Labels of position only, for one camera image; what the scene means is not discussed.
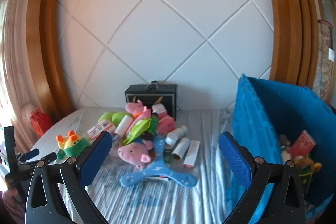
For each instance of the red handbag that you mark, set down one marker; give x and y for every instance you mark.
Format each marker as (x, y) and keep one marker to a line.
(40, 122)

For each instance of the pink white tissue pack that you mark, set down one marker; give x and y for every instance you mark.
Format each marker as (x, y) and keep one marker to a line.
(104, 125)

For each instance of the black gift box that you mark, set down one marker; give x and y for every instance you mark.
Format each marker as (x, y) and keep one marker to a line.
(148, 94)

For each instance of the pink pig plush blue body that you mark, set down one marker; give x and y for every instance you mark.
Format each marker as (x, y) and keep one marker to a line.
(137, 154)

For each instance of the brown green-label medicine bottle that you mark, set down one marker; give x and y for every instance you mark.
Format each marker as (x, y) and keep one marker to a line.
(152, 130)

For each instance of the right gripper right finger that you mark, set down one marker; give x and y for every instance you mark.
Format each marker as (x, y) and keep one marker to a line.
(286, 203)

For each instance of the green yellow dinosaur plush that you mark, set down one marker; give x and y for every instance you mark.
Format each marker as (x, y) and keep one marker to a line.
(71, 145)

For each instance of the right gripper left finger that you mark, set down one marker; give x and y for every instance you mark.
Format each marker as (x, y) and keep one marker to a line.
(44, 201)

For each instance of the white pill bottle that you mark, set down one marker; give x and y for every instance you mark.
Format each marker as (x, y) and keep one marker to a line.
(175, 135)

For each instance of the blue plastic storage crate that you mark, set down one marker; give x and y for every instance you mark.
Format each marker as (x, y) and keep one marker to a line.
(265, 110)

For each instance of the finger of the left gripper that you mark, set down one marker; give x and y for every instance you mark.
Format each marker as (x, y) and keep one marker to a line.
(31, 164)
(23, 157)

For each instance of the green bird plush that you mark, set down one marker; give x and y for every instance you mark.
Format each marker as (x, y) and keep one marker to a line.
(114, 117)

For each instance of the rolled patterned carpet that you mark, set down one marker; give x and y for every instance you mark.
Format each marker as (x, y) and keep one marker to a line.
(324, 75)

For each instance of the wooden headboard frame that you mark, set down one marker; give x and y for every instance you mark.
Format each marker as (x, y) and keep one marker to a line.
(44, 59)

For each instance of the white red medicine box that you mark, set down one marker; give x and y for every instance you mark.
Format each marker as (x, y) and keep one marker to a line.
(192, 154)

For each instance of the pink pig plush orange dress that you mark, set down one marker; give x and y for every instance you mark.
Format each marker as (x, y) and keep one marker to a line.
(138, 110)

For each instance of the green wet wipes pack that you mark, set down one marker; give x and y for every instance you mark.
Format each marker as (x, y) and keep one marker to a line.
(139, 128)

